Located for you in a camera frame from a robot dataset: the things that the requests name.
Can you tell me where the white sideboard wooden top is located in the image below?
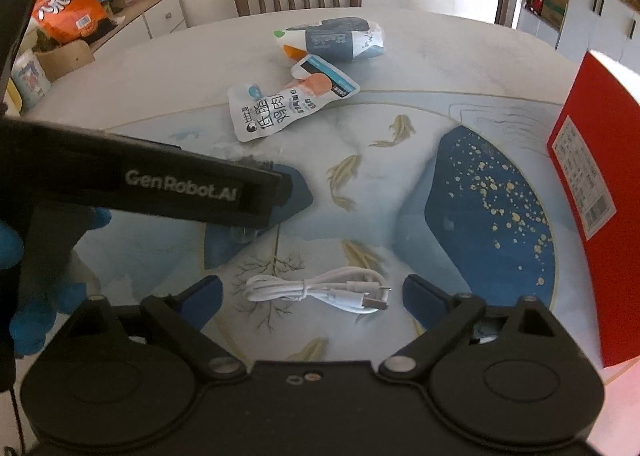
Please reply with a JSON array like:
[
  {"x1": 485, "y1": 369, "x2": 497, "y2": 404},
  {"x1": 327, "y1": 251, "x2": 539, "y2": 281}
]
[{"x1": 91, "y1": 0, "x2": 189, "y2": 55}]

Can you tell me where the low white cabinet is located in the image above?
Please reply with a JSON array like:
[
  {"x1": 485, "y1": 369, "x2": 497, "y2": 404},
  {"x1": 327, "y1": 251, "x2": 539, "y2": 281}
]
[{"x1": 517, "y1": 4, "x2": 562, "y2": 49}]

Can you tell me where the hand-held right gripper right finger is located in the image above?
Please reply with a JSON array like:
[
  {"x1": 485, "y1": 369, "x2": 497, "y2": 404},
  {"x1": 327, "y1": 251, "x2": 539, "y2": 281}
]
[{"x1": 377, "y1": 274, "x2": 564, "y2": 385}]

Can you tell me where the red cardboard box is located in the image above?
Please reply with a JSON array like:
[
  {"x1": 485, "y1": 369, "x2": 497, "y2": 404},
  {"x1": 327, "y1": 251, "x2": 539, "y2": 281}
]
[{"x1": 547, "y1": 50, "x2": 640, "y2": 370}]

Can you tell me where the white wall cabinet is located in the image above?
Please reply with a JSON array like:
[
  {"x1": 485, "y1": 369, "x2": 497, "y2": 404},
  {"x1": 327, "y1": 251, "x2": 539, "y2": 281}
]
[{"x1": 556, "y1": 0, "x2": 640, "y2": 92}]

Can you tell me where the white blue package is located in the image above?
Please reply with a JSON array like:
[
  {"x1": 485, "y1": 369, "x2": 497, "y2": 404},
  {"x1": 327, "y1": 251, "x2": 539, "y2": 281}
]
[{"x1": 10, "y1": 50, "x2": 52, "y2": 105}]

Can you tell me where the printed marble desktop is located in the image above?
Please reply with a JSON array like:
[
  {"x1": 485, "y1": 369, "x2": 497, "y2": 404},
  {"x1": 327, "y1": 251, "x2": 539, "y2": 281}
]
[{"x1": 0, "y1": 7, "x2": 640, "y2": 456}]

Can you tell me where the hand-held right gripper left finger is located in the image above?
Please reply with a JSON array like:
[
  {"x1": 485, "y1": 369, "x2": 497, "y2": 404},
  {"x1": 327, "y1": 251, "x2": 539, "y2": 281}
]
[{"x1": 62, "y1": 276, "x2": 249, "y2": 385}]

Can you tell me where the white snack packet orange print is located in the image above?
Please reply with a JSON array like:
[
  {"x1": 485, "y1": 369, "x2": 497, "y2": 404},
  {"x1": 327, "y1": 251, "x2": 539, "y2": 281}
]
[{"x1": 227, "y1": 78, "x2": 323, "y2": 143}]

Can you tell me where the white usb cable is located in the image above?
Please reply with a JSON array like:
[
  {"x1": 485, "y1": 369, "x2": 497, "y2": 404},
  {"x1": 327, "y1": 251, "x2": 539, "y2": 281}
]
[{"x1": 242, "y1": 267, "x2": 394, "y2": 315}]

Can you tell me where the person's left hand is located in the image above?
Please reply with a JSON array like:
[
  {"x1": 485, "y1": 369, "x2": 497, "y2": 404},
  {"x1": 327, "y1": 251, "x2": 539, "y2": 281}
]
[{"x1": 0, "y1": 208, "x2": 112, "y2": 357}]

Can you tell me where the orange snack bag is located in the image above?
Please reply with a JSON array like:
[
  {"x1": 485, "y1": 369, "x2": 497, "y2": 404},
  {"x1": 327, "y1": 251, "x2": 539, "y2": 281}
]
[{"x1": 32, "y1": 0, "x2": 109, "y2": 44}]

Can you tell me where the open tan cardboard box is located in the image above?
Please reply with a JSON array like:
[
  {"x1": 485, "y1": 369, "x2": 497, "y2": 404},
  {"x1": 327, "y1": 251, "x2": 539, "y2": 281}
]
[{"x1": 37, "y1": 40, "x2": 96, "y2": 82}]

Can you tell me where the blue white snack packet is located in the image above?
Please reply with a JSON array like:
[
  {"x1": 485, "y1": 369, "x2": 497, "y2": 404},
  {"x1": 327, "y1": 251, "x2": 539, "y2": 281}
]
[{"x1": 272, "y1": 16, "x2": 386, "y2": 65}]

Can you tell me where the brown cardboard box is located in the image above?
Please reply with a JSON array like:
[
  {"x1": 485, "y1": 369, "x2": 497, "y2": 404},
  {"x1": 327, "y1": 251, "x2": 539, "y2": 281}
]
[{"x1": 542, "y1": 0, "x2": 571, "y2": 24}]

